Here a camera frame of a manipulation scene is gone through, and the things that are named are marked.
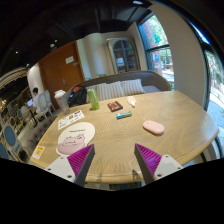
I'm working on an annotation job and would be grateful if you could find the striped cushion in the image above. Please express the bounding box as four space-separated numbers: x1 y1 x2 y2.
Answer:
88 81 125 101
121 79 145 96

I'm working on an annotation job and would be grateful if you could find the striped cushion right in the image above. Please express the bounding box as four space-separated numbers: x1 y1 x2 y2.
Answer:
121 79 145 96

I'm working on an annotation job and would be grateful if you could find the grey curved sofa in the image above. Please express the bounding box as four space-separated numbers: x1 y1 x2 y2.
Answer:
64 70 172 102

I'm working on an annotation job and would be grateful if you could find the small white plastic packet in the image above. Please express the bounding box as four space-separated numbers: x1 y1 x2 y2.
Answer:
127 96 136 107

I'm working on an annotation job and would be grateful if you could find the white chair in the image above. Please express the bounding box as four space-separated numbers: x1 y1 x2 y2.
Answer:
35 94 52 121

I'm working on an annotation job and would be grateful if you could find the seated person in white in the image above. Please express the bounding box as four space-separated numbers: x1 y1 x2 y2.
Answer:
32 87 41 114

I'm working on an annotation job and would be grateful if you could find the black backpack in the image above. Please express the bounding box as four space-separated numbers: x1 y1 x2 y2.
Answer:
67 85 87 107

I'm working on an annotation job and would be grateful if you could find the round cartoon mouse pad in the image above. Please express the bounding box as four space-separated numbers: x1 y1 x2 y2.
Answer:
56 122 95 156

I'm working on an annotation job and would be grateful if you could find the grey tufted bench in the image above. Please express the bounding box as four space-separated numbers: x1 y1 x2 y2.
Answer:
27 116 56 155

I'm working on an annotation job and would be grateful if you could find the striped cushion left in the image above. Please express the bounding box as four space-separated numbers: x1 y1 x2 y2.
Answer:
88 81 125 101

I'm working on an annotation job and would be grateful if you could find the white menu sheet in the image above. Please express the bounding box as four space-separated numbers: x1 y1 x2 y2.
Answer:
58 110 85 130

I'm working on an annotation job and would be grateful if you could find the green drink can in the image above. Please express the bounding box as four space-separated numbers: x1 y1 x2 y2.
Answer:
87 89 100 110

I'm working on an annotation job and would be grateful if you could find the yellow sticker card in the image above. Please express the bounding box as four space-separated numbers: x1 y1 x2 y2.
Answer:
32 146 44 159

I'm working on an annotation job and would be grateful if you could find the teal snack wrapper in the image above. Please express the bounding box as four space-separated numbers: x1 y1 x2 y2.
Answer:
116 111 132 119

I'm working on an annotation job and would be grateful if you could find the wooden door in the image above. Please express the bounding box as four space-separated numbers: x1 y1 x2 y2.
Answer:
38 41 85 109

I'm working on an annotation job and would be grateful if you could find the pink computer mouse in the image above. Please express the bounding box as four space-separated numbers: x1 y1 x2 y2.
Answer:
143 120 165 135

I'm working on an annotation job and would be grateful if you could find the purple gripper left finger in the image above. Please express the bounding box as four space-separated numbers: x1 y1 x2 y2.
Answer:
44 143 96 188

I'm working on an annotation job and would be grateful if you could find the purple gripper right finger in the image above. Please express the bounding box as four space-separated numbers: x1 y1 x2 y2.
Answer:
133 143 184 185

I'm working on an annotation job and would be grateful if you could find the arched glass cabinet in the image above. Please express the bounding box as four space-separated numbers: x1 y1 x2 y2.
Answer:
107 37 140 73

